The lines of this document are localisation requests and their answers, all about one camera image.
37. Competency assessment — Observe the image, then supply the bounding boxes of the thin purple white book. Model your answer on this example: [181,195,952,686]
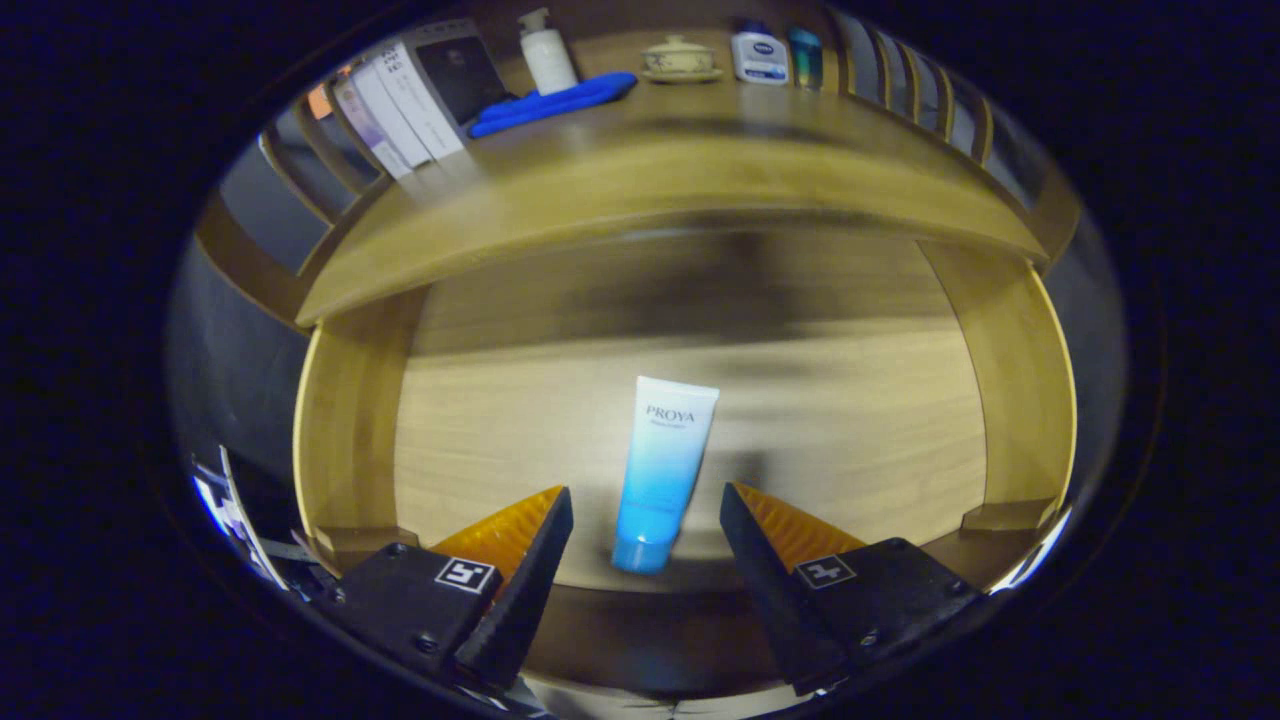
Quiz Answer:
[333,75,413,181]

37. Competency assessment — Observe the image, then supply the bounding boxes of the blue and white tube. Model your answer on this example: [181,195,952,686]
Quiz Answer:
[611,376,721,575]

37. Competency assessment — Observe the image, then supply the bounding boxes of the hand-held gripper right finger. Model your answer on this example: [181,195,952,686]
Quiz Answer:
[720,482,981,698]

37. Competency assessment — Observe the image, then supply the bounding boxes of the beige lidded tea cup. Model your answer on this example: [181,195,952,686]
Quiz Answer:
[640,35,724,84]

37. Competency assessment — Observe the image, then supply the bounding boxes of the teal slim bottle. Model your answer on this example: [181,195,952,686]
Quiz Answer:
[787,25,825,91]

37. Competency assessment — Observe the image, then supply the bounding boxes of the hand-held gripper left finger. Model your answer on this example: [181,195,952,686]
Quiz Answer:
[320,485,576,693]

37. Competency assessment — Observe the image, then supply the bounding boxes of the white lotion bottle blue cap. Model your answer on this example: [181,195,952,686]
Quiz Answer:
[730,22,791,86]

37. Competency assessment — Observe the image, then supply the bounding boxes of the wooden countertop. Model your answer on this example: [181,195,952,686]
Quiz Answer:
[295,70,1046,326]

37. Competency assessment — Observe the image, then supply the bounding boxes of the white pump bottle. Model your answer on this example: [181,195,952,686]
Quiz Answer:
[518,8,580,96]

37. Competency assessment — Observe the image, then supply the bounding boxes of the blue folded cloth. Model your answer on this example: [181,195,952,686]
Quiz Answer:
[468,71,639,139]

